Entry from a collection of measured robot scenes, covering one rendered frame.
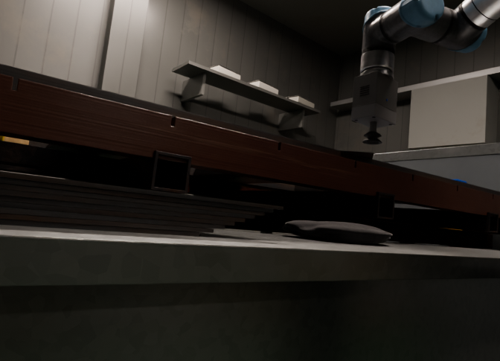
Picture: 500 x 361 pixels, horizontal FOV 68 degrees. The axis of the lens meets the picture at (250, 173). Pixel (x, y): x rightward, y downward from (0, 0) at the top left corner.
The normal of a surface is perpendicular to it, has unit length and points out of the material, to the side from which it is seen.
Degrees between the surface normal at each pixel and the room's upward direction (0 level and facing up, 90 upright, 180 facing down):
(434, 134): 90
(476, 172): 90
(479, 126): 90
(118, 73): 90
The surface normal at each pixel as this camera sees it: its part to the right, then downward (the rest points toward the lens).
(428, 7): 0.34, -0.09
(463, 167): -0.83, -0.14
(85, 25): 0.62, -0.02
